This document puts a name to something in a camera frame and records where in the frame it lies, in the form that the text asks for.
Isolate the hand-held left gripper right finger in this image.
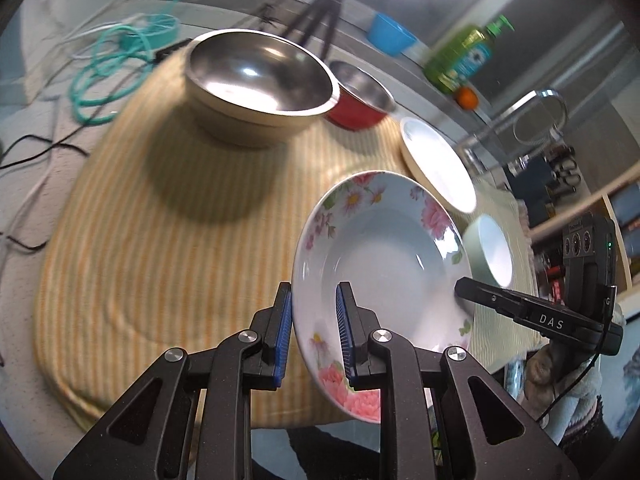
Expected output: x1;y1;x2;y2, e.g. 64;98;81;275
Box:
335;281;583;480

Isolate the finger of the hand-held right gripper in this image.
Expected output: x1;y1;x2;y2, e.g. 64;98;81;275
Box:
454;276;527;319

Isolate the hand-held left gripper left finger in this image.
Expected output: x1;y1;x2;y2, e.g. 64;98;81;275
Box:
52;282;293;480

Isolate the floral white plate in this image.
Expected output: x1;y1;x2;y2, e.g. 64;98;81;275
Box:
291;171;475;423

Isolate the white plate beige outside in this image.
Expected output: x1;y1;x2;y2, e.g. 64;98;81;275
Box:
400;117;477;213

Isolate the red steel-lined bowl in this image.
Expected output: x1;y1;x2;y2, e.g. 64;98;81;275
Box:
322;60;397;131

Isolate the person's right forearm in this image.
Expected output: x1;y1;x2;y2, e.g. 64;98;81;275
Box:
545;355;621;448

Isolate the person's right hand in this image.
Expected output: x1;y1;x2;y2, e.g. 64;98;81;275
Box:
520;342;568;406

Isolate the small pale green bowl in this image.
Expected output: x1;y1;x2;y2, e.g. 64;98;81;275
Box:
462;214;514;291

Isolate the wooden shelf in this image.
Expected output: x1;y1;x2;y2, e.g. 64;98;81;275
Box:
530;160;640;291

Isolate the dark blue knife block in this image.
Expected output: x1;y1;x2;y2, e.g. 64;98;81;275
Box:
510;156;555;226

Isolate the yellow striped cloth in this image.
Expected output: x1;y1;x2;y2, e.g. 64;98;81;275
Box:
34;50;538;433

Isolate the chrome kitchen faucet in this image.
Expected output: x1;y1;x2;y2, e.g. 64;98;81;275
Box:
457;88;571;176

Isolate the green dish soap bottle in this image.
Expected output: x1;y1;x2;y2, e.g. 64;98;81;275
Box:
424;14;516;95

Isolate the large steel bowl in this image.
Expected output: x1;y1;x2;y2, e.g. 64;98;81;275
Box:
186;30;337;150

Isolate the blue plastic cup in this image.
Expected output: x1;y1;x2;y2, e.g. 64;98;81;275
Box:
367;12;418;58

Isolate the black tripod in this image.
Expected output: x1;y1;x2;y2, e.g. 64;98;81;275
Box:
257;0;353;61

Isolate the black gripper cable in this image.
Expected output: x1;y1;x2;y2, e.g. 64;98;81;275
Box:
536;285;617;422

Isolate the white cable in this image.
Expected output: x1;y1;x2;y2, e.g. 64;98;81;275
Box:
0;160;56;241

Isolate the teal cable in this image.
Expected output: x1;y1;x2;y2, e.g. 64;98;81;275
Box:
67;0;221;123

